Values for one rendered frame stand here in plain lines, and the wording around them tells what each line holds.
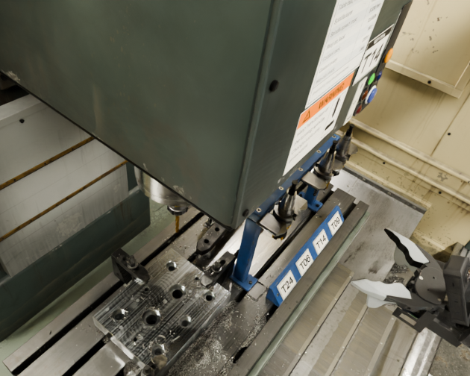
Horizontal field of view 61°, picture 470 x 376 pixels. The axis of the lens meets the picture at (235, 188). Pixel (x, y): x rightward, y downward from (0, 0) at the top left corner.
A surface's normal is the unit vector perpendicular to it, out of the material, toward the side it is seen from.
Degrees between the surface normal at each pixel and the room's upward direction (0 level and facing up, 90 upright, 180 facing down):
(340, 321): 8
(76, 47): 90
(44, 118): 90
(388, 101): 90
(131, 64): 90
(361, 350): 8
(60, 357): 0
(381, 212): 24
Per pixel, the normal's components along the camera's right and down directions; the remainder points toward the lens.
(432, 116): -0.60, 0.52
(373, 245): -0.13, -0.42
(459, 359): 0.12, -0.69
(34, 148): 0.78, 0.51
